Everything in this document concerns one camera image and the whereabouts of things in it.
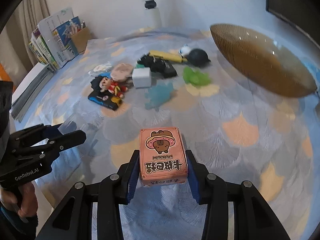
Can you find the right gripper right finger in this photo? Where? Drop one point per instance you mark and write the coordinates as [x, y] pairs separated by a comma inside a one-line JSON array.
[[253, 217]]

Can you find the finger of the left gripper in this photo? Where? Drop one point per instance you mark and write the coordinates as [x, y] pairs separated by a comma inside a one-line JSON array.
[[52, 149], [32, 135]]

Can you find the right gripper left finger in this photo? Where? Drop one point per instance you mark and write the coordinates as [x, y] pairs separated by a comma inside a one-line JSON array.
[[72, 218]]

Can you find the black blue card pack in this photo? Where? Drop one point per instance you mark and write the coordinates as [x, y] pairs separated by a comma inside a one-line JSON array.
[[106, 100]]

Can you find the red clothed doll figurine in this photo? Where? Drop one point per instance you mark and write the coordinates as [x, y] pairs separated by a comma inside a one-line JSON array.
[[104, 85]]

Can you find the clear packet with sticker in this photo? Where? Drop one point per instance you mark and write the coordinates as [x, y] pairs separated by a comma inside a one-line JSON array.
[[101, 69]]

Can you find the pink capybara card box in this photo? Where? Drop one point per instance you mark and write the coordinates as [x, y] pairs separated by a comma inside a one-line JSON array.
[[162, 157]]

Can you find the pink face toy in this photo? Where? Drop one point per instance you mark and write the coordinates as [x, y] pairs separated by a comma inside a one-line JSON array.
[[121, 72]]

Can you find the white cube charger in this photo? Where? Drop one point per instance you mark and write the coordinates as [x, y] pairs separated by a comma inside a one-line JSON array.
[[141, 77]]

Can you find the blue translucent figurine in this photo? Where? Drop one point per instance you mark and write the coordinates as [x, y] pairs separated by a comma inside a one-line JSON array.
[[158, 95]]

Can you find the black rectangular box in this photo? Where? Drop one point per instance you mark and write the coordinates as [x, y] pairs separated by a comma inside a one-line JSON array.
[[164, 68]]

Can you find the light green translucent figurine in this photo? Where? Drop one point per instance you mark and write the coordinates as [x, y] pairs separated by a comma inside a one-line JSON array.
[[195, 77]]

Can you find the yellow rectangular device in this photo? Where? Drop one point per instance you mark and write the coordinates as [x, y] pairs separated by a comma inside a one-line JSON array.
[[167, 56]]

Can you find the black ball toy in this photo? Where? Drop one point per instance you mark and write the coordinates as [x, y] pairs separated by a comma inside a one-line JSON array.
[[198, 57]]

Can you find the black dragon figurine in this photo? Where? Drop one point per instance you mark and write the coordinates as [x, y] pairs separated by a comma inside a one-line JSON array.
[[146, 61]]

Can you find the person left hand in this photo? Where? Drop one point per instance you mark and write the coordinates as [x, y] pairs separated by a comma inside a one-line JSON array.
[[26, 200]]

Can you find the stack of books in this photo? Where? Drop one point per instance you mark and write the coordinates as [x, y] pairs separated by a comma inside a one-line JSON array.
[[52, 43]]

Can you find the cardboard pen holder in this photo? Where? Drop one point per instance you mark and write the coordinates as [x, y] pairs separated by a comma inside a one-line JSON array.
[[80, 39]]

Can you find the pens in holder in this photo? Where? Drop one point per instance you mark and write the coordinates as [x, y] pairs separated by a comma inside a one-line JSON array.
[[76, 25]]

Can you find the fan pattern table mat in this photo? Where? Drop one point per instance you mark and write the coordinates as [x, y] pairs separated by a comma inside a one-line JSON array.
[[237, 129]]

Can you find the amber ribbed glass bowl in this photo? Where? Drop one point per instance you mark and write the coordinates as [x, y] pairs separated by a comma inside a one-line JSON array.
[[263, 60]]

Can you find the white desk lamp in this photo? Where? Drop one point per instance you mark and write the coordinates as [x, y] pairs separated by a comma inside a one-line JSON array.
[[152, 14]]

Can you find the black monitor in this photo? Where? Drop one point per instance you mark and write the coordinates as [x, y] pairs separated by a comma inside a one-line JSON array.
[[303, 15]]

